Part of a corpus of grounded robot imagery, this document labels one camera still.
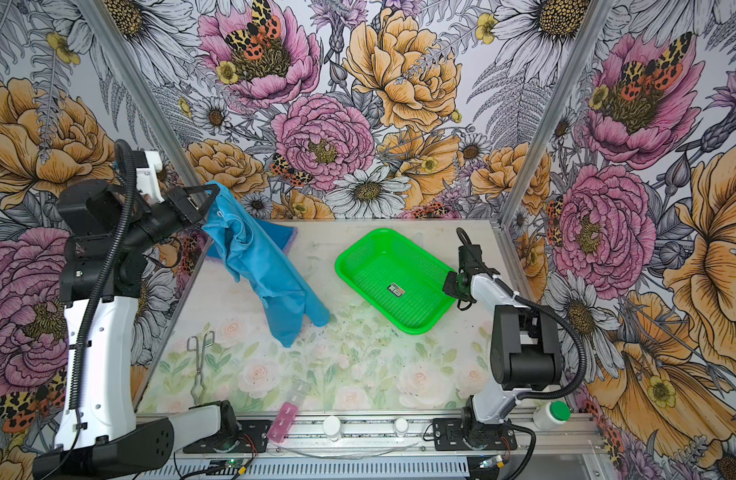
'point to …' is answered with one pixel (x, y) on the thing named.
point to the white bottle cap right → (401, 426)
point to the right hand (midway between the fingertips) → (453, 296)
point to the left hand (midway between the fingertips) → (221, 198)
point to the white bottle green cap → (551, 415)
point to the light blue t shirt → (263, 269)
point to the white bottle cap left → (332, 428)
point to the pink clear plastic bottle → (287, 413)
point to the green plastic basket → (399, 278)
